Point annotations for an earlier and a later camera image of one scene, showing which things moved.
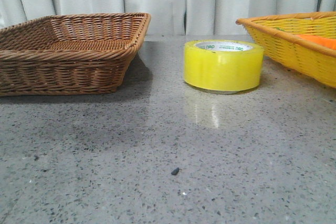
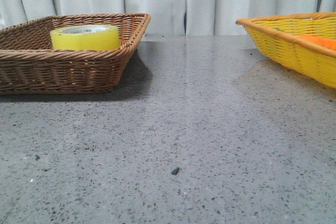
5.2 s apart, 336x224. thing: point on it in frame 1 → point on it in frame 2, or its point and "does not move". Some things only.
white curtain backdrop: x=179 y=3 does not move
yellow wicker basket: x=304 y=42 does not move
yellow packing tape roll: x=222 y=66 → x=85 y=37
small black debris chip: x=175 y=171 does not move
